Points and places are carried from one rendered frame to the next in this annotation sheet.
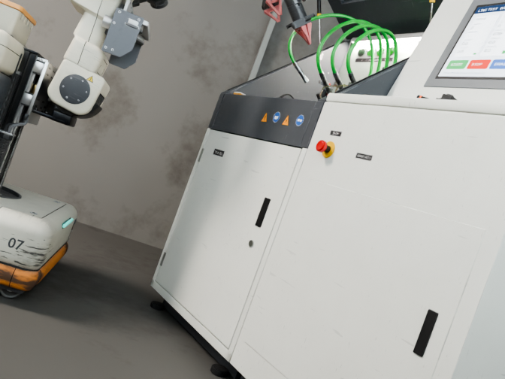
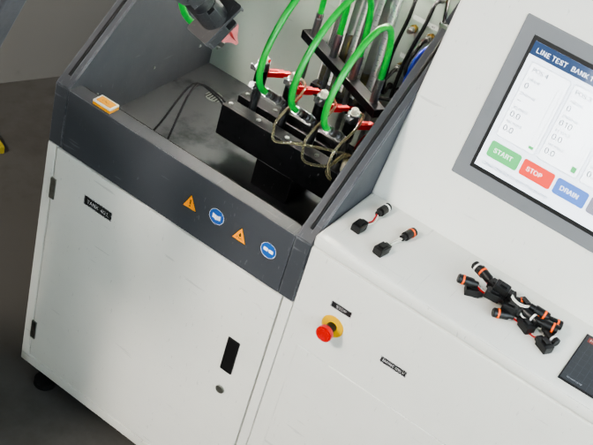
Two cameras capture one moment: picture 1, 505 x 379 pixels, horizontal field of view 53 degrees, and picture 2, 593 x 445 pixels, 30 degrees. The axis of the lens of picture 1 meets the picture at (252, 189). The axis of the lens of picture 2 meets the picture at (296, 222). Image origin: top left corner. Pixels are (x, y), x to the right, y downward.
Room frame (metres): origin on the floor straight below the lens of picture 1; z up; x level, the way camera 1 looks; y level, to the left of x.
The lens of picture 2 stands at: (0.16, 0.84, 2.31)
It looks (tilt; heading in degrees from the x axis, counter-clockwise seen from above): 37 degrees down; 328
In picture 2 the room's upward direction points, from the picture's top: 17 degrees clockwise
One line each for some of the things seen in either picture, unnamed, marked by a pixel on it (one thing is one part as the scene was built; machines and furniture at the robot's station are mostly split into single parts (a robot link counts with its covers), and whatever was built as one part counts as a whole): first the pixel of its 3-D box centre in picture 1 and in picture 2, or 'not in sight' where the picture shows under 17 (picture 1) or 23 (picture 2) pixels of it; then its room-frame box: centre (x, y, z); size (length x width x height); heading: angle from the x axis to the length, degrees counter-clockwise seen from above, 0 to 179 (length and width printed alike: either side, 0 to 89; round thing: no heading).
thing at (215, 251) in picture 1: (219, 223); (140, 328); (1.90, 0.07, 0.44); 0.65 x 0.02 x 0.68; 34
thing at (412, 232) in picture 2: not in sight; (395, 241); (1.56, -0.28, 0.99); 0.12 x 0.02 x 0.02; 115
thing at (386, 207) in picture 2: not in sight; (371, 217); (1.63, -0.26, 0.99); 0.12 x 0.02 x 0.02; 120
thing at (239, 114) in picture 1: (261, 118); (176, 185); (1.91, 0.06, 0.87); 0.62 x 0.04 x 0.16; 34
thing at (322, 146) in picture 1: (324, 147); (327, 330); (1.51, -0.16, 0.80); 0.05 x 0.04 x 0.05; 34
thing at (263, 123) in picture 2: not in sight; (287, 159); (1.94, -0.21, 0.91); 0.34 x 0.10 x 0.15; 34
